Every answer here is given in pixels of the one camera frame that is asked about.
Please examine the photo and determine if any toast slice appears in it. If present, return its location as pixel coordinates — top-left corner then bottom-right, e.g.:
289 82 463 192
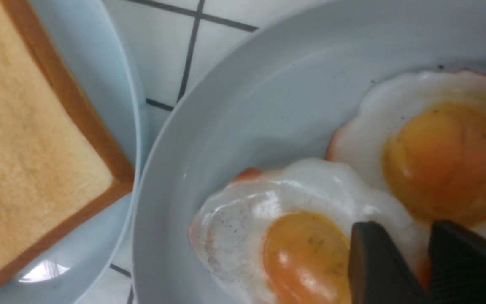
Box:
0 0 135 286

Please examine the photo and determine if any grey egg plate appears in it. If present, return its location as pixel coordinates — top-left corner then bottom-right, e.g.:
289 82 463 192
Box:
133 0 486 304

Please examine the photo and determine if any light blue centre plate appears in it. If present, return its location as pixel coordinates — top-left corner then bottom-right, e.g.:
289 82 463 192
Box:
0 0 148 304

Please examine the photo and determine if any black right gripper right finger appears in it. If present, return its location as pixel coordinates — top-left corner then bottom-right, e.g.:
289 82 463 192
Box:
429 220 486 304

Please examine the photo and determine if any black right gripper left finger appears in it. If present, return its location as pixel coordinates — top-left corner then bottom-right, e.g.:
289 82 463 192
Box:
348 221 431 304

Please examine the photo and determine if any fried egg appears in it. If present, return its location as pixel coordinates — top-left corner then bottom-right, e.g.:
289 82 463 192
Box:
189 158 429 304
326 70 486 254

